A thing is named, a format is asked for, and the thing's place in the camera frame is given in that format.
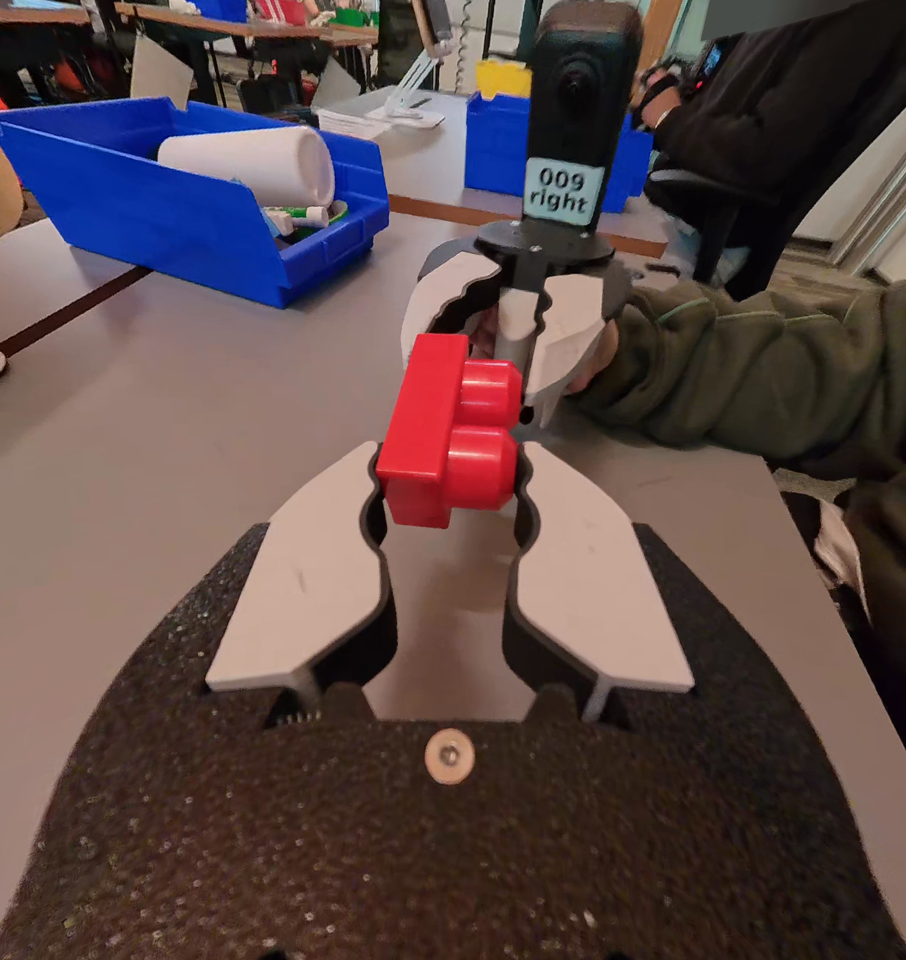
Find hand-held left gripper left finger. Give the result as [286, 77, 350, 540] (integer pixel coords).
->
[204, 440, 398, 695]

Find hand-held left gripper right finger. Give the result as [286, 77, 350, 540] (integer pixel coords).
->
[501, 441, 696, 723]

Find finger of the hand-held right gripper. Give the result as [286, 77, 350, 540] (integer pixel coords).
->
[522, 272, 608, 431]
[399, 249, 505, 363]

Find red building block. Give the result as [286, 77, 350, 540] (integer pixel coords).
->
[375, 333, 524, 528]

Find person's right forearm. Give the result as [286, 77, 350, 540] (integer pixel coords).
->
[573, 266, 906, 481]

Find person's right hand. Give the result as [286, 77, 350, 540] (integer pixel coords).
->
[470, 309, 621, 397]

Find yellow bin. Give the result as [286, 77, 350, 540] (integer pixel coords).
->
[474, 60, 533, 100]

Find blue bin with white tag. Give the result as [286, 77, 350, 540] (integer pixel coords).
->
[464, 90, 655, 217]

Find black board on white stand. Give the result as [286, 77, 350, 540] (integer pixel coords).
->
[380, 0, 454, 130]

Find white paper sheets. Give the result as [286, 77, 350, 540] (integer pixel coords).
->
[314, 105, 394, 140]

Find grey cardboard sheet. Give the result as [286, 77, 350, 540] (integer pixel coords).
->
[314, 54, 364, 112]
[129, 33, 196, 112]

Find white cylinder roll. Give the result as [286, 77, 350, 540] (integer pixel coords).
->
[156, 126, 336, 210]

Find blue storage bin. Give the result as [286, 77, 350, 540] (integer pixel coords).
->
[0, 96, 391, 310]

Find person's torso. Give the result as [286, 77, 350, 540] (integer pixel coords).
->
[813, 465, 906, 676]

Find red box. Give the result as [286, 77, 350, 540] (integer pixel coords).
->
[250, 0, 327, 27]

